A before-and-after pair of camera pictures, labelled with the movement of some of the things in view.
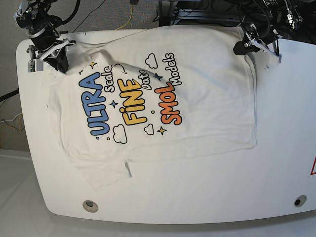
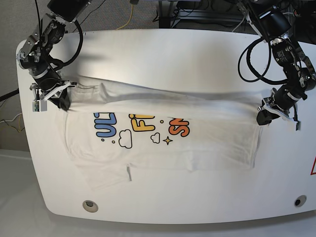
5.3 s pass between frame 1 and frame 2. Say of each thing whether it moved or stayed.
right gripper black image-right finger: moved
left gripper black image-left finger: moved
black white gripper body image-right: moved
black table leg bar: stayed
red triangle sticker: stayed
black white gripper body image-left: moved
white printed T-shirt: moved
